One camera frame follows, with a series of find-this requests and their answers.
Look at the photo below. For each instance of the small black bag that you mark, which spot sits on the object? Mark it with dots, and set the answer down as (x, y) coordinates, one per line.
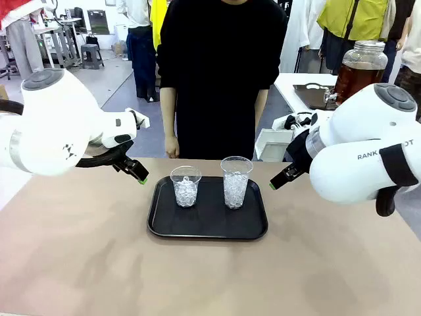
(92, 40)

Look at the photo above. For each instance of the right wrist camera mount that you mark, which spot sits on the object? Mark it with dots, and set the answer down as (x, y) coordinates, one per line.
(297, 123)

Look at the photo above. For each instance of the mannequin with yellow cloth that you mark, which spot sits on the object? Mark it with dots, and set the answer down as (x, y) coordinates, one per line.
(158, 23)

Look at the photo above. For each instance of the person's right forearm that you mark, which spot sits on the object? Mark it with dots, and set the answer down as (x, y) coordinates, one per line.
(168, 112)

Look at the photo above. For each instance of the mannequin in yellow-green jacket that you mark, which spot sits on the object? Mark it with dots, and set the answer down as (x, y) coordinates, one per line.
(361, 19)

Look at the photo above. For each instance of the mannequin in navy trousers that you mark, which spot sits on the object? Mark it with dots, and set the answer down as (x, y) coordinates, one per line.
(141, 59)

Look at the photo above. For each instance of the person's left forearm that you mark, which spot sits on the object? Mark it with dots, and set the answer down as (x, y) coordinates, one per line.
(261, 108)

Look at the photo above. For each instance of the dark green panel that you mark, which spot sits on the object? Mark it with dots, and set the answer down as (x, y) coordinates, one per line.
(97, 21)

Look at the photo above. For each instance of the grey plastic stool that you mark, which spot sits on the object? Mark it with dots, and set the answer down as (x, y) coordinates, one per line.
(92, 49)

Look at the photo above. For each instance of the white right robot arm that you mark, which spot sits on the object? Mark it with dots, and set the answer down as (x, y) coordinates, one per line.
(345, 171)

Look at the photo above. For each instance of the short clear iced cup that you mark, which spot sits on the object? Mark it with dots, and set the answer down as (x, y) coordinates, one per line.
(185, 194)

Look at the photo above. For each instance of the person's right hand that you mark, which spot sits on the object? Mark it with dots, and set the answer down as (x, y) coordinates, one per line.
(172, 148)

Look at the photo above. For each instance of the white workbench with equipment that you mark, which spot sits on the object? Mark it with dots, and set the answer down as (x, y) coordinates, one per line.
(59, 42)

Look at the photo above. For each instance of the tall clear iced cup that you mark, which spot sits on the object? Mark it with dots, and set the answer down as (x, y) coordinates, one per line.
(235, 191)

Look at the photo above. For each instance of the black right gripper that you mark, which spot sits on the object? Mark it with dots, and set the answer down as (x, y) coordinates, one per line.
(300, 149)

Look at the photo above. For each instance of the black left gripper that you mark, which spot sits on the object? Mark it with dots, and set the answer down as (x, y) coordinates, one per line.
(124, 158)

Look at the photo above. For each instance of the mannequin in black top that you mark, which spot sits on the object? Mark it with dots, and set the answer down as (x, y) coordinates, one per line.
(398, 19)

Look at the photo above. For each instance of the hanging white garment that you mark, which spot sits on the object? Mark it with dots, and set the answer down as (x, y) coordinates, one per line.
(296, 33)

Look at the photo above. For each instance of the glass tea dispenser jar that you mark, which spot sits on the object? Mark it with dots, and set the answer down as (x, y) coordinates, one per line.
(358, 75)

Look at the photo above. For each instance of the large black plastic tray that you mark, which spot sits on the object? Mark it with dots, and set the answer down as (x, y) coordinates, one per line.
(210, 224)

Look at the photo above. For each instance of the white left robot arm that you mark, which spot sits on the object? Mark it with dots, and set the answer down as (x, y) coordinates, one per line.
(49, 131)

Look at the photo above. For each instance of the person in black sweater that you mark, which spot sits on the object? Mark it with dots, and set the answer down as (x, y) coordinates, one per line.
(223, 82)

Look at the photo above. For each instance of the small black serving tray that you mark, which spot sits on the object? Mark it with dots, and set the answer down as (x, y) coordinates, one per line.
(309, 95)

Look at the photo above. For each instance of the mannequin in cream shirt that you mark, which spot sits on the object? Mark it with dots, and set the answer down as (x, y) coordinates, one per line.
(412, 49)

